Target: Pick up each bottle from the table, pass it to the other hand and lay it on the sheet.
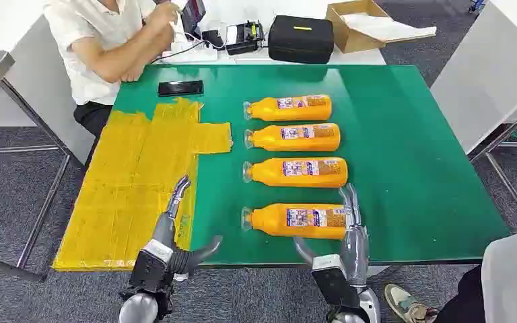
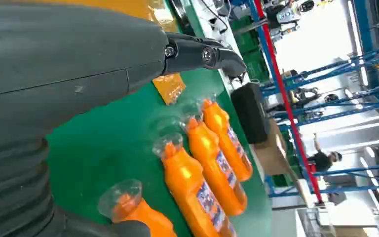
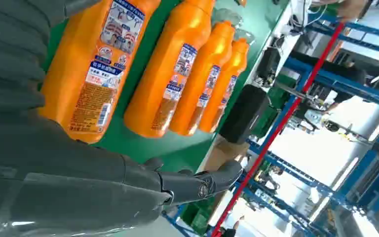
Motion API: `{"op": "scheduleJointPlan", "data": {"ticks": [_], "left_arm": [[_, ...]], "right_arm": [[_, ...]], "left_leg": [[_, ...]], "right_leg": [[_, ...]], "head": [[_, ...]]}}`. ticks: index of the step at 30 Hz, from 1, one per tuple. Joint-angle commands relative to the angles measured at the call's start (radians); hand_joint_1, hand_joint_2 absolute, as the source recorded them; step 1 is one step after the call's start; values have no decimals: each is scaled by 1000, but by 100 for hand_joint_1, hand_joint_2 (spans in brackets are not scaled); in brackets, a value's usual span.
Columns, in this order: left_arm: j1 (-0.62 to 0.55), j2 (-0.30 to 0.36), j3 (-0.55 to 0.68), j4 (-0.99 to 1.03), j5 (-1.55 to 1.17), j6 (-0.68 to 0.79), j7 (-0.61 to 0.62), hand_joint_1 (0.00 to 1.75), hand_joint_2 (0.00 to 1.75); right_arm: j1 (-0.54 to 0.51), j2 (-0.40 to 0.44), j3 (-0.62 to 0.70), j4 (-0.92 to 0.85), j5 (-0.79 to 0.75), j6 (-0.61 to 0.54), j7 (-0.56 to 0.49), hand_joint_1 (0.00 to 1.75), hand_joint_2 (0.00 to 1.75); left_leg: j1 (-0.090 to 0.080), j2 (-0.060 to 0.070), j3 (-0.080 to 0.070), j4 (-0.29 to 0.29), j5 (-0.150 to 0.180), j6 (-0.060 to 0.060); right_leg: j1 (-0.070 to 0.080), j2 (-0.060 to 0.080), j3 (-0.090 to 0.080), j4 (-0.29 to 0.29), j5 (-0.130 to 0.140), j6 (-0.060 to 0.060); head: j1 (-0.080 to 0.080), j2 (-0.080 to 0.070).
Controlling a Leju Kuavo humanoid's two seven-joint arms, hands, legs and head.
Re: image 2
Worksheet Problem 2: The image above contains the black box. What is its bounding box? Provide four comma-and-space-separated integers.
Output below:
230, 82, 270, 145

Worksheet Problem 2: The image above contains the red metal pole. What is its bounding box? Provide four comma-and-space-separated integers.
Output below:
253, 0, 324, 205

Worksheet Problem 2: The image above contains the blue metal rack frame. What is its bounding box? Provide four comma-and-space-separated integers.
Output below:
246, 0, 379, 201

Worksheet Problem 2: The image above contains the stack of green crates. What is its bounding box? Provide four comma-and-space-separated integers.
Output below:
230, 14, 271, 84

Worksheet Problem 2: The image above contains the yellow sheet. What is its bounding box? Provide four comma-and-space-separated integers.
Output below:
23, 0, 188, 106

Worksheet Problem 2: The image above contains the ribbed grey left arm sleeve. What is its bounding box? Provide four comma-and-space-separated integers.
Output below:
0, 140, 55, 237

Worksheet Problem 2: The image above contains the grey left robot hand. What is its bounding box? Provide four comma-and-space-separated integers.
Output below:
0, 2, 248, 237

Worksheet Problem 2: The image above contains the brown cardboard box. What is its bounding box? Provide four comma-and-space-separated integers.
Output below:
253, 118, 308, 205

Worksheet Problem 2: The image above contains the person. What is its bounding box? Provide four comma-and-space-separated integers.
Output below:
307, 133, 343, 174

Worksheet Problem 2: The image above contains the green table mat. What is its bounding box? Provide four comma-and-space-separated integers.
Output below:
45, 0, 273, 237

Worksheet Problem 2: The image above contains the green plastic crate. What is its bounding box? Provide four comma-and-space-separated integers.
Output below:
270, 173, 297, 189

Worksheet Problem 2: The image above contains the white humanoid robot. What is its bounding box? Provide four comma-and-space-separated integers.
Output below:
265, 0, 316, 37

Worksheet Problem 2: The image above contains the orange drink bottle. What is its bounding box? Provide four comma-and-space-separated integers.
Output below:
152, 132, 238, 237
197, 96, 254, 183
180, 114, 248, 217
97, 179, 178, 237

